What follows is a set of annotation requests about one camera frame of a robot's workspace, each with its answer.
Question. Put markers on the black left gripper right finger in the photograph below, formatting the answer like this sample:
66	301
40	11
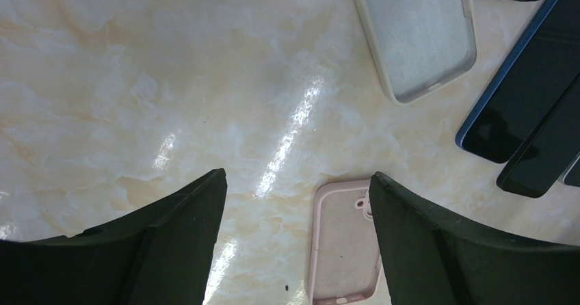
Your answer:
432	255

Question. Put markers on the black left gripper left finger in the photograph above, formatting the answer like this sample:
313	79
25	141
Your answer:
159	254

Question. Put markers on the pink phone case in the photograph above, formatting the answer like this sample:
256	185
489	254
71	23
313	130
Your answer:
345	262

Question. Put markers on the white-edged black phone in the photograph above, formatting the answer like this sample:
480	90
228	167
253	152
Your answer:
571	175

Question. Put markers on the white translucent phone case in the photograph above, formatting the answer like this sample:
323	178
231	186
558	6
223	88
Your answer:
418	46

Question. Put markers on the blue-edged black phone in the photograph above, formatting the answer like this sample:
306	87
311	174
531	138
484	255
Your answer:
541	65

